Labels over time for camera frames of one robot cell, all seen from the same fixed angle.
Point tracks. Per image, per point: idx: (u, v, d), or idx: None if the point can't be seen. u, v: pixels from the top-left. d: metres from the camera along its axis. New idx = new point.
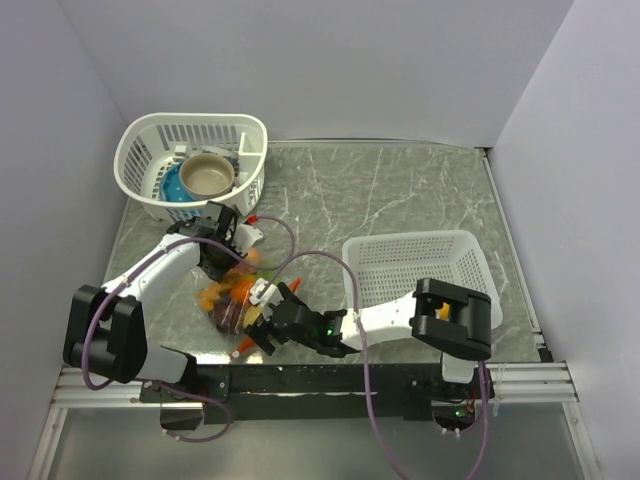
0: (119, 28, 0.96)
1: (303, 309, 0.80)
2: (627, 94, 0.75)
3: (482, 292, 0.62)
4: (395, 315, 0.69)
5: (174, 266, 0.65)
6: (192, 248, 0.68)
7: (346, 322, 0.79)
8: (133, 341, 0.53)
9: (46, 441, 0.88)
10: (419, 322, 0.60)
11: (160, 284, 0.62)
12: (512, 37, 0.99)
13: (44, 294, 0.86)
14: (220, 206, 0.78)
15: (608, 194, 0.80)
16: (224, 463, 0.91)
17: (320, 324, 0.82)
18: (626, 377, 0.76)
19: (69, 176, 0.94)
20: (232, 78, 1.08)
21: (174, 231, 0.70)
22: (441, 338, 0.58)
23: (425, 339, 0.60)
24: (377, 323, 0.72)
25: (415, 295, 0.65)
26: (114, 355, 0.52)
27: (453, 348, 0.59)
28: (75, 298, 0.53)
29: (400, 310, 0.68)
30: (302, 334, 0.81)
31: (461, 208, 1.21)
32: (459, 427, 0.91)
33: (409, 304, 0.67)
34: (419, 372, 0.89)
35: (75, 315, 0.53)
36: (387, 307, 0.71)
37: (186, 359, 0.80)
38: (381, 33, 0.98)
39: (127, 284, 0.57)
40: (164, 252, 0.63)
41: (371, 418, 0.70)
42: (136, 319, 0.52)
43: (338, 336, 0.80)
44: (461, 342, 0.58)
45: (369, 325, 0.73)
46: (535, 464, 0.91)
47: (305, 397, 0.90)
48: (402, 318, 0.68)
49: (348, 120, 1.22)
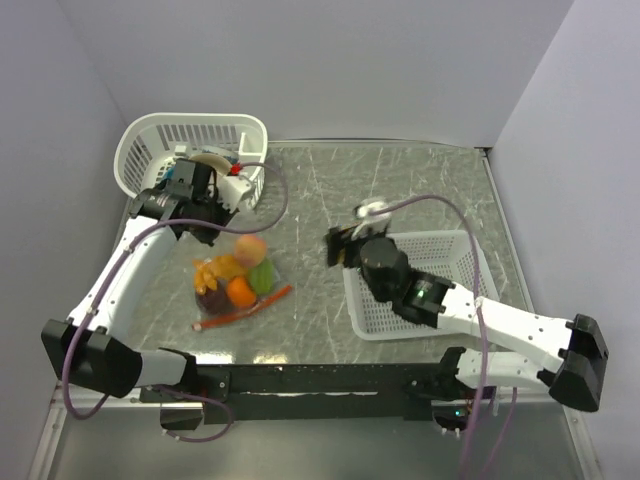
0: (120, 29, 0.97)
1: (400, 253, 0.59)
2: (627, 94, 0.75)
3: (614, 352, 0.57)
4: (535, 333, 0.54)
5: (146, 264, 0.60)
6: (161, 235, 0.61)
7: (449, 294, 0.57)
8: (118, 360, 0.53)
9: (46, 441, 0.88)
10: (577, 361, 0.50)
11: (135, 292, 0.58)
12: (511, 38, 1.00)
13: (44, 295, 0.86)
14: (194, 164, 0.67)
15: (608, 194, 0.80)
16: (224, 464, 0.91)
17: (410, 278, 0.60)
18: (626, 377, 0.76)
19: (69, 176, 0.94)
20: (231, 78, 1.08)
21: (142, 211, 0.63)
22: (587, 391, 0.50)
23: (575, 382, 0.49)
24: (506, 324, 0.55)
25: (576, 328, 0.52)
26: (101, 381, 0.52)
27: (577, 400, 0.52)
28: (44, 336, 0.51)
29: (545, 332, 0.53)
30: (383, 283, 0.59)
31: (461, 208, 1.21)
32: (459, 427, 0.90)
33: (559, 336, 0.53)
34: (419, 372, 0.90)
35: (50, 349, 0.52)
36: (525, 315, 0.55)
37: (185, 360, 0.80)
38: (380, 32, 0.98)
39: (94, 313, 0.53)
40: (129, 253, 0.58)
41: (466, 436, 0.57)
42: (111, 348, 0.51)
43: (429, 304, 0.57)
44: (594, 401, 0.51)
45: (492, 321, 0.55)
46: (536, 464, 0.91)
47: (305, 397, 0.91)
48: (545, 344, 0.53)
49: (348, 120, 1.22)
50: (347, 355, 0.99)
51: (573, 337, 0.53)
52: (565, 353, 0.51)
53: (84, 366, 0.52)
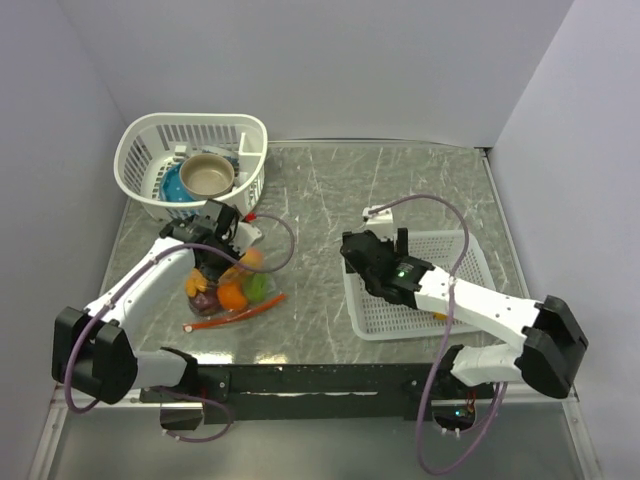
0: (119, 29, 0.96)
1: (371, 241, 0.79)
2: (627, 95, 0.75)
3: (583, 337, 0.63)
4: (502, 311, 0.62)
5: (164, 277, 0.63)
6: (185, 255, 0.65)
7: (425, 276, 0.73)
8: (117, 365, 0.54)
9: (46, 441, 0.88)
10: (534, 334, 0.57)
11: (148, 300, 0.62)
12: (511, 38, 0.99)
13: (44, 295, 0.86)
14: (221, 205, 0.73)
15: (608, 194, 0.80)
16: (224, 464, 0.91)
17: (389, 266, 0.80)
18: (626, 378, 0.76)
19: (69, 176, 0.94)
20: (231, 78, 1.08)
21: (168, 233, 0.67)
22: (544, 361, 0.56)
23: (532, 351, 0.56)
24: (475, 303, 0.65)
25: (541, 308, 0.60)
26: (98, 379, 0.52)
27: (542, 372, 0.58)
28: (58, 321, 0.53)
29: (511, 310, 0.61)
30: (365, 268, 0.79)
31: (461, 208, 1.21)
32: (459, 427, 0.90)
33: (525, 314, 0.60)
34: (418, 372, 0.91)
35: (59, 338, 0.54)
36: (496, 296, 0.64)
37: (186, 361, 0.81)
38: (379, 32, 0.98)
39: (111, 307, 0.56)
40: (153, 264, 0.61)
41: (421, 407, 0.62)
42: (118, 345, 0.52)
43: (410, 282, 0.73)
44: (556, 372, 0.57)
45: (463, 300, 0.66)
46: (535, 464, 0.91)
47: (305, 397, 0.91)
48: (509, 320, 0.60)
49: (348, 120, 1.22)
50: (348, 355, 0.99)
51: (540, 318, 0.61)
52: (526, 328, 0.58)
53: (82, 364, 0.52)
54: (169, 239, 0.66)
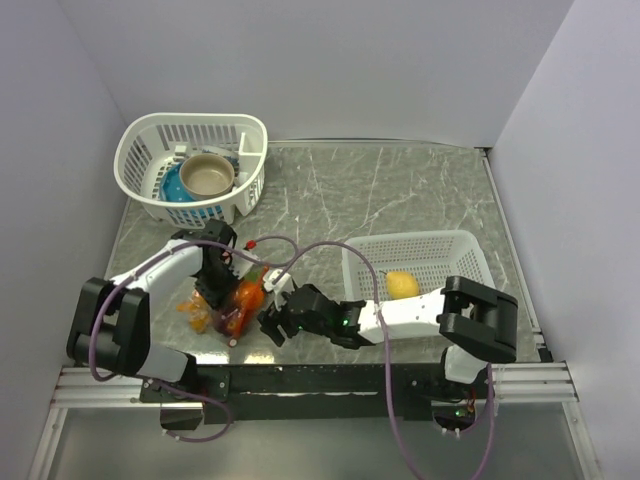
0: (119, 30, 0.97)
1: (321, 296, 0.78)
2: (627, 96, 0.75)
3: (509, 295, 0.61)
4: (420, 311, 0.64)
5: (178, 269, 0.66)
6: (195, 251, 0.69)
7: (362, 314, 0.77)
8: (137, 337, 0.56)
9: (47, 441, 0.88)
10: (447, 319, 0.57)
11: (163, 285, 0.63)
12: (511, 37, 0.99)
13: (44, 295, 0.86)
14: (222, 222, 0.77)
15: (609, 194, 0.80)
16: (224, 464, 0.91)
17: (337, 312, 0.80)
18: (627, 380, 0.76)
19: (69, 176, 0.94)
20: (231, 77, 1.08)
21: (179, 237, 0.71)
22: (470, 339, 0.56)
23: (453, 337, 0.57)
24: (398, 317, 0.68)
25: (444, 290, 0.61)
26: (119, 348, 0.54)
27: (480, 350, 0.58)
28: (84, 290, 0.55)
29: (426, 306, 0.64)
30: (316, 321, 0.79)
31: (461, 208, 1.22)
32: (459, 427, 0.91)
33: (436, 301, 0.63)
34: (419, 372, 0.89)
35: (82, 307, 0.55)
36: (412, 300, 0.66)
37: (186, 358, 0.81)
38: (379, 33, 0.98)
39: (135, 278, 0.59)
40: (169, 254, 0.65)
41: (391, 419, 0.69)
42: (143, 310, 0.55)
43: (354, 327, 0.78)
44: (488, 342, 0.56)
45: (391, 319, 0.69)
46: (534, 464, 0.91)
47: (305, 397, 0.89)
48: (428, 315, 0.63)
49: (348, 120, 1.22)
50: (347, 355, 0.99)
51: (450, 299, 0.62)
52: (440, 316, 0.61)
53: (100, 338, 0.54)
54: (179, 238, 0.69)
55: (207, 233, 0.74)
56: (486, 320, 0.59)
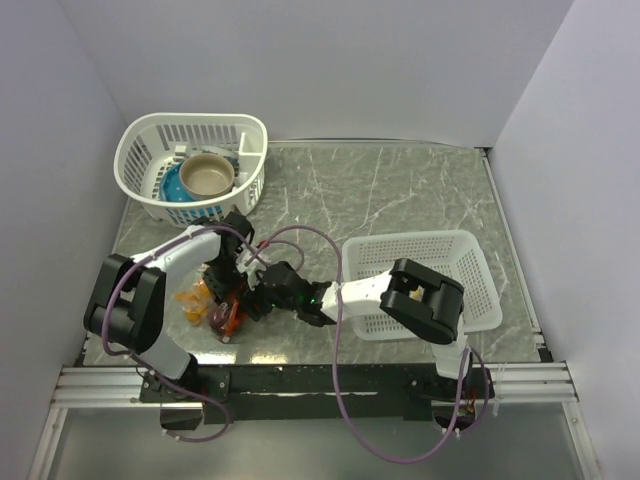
0: (119, 30, 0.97)
1: (293, 273, 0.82)
2: (628, 95, 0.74)
3: (456, 281, 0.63)
4: (369, 289, 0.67)
5: (196, 254, 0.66)
6: (214, 238, 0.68)
7: (326, 292, 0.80)
8: (151, 314, 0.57)
9: (46, 441, 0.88)
10: (388, 296, 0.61)
11: (180, 268, 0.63)
12: (512, 38, 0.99)
13: (44, 295, 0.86)
14: (239, 215, 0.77)
15: (608, 194, 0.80)
16: (224, 464, 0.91)
17: (306, 290, 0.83)
18: (627, 381, 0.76)
19: (69, 177, 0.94)
20: (232, 78, 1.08)
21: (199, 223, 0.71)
22: (404, 315, 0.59)
23: (393, 313, 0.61)
24: (354, 294, 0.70)
25: (391, 271, 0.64)
26: (132, 324, 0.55)
27: (418, 327, 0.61)
28: (107, 265, 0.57)
29: (374, 285, 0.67)
30: (286, 296, 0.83)
31: (461, 208, 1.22)
32: (459, 427, 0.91)
33: (384, 280, 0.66)
34: (419, 372, 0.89)
35: (103, 282, 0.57)
36: (367, 280, 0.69)
37: (188, 357, 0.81)
38: (380, 33, 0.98)
39: (154, 258, 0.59)
40: (188, 239, 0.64)
41: (346, 420, 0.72)
42: (159, 288, 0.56)
43: (319, 305, 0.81)
44: (422, 320, 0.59)
45: (347, 295, 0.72)
46: (534, 464, 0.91)
47: (304, 397, 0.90)
48: (375, 293, 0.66)
49: (347, 120, 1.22)
50: (347, 355, 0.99)
51: (397, 279, 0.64)
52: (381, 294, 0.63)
53: (115, 313, 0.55)
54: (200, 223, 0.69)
55: (227, 224, 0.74)
56: (428, 301, 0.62)
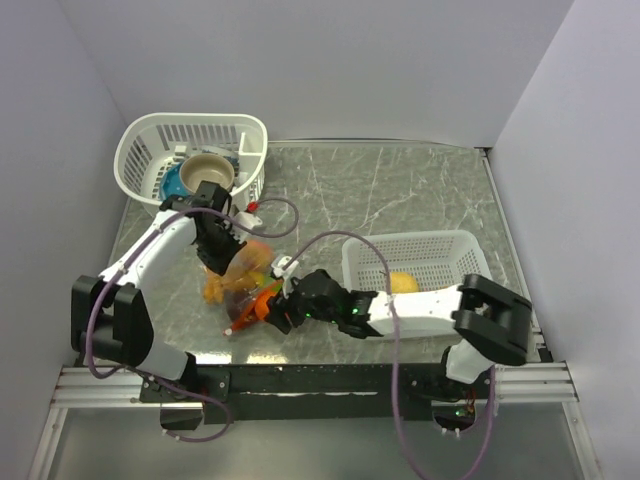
0: (119, 30, 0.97)
1: (334, 282, 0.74)
2: (628, 95, 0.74)
3: (526, 299, 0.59)
4: (434, 306, 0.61)
5: (170, 248, 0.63)
6: (186, 223, 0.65)
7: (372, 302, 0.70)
8: (136, 329, 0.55)
9: (46, 441, 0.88)
10: (460, 315, 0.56)
11: (157, 268, 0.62)
12: (512, 38, 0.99)
13: (44, 294, 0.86)
14: (215, 186, 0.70)
15: (608, 194, 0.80)
16: (225, 464, 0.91)
17: (348, 300, 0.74)
18: (627, 381, 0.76)
19: (69, 176, 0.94)
20: (232, 77, 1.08)
21: (168, 208, 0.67)
22: (480, 337, 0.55)
23: (465, 334, 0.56)
24: (411, 309, 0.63)
25: (460, 287, 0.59)
26: (121, 342, 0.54)
27: (490, 348, 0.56)
28: (76, 290, 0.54)
29: (441, 301, 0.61)
30: (326, 307, 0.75)
31: (461, 208, 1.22)
32: (459, 427, 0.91)
33: (454, 298, 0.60)
34: (419, 372, 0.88)
35: (76, 305, 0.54)
36: (426, 294, 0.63)
37: (185, 357, 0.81)
38: (380, 32, 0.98)
39: (124, 271, 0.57)
40: (158, 234, 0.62)
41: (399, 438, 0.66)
42: (137, 304, 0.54)
43: (363, 315, 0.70)
44: (500, 343, 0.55)
45: (402, 308, 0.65)
46: (534, 464, 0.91)
47: (305, 397, 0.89)
48: (443, 311, 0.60)
49: (347, 120, 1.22)
50: (347, 355, 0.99)
51: (465, 297, 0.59)
52: (454, 313, 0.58)
53: (99, 334, 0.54)
54: (170, 210, 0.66)
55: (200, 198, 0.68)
56: (500, 320, 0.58)
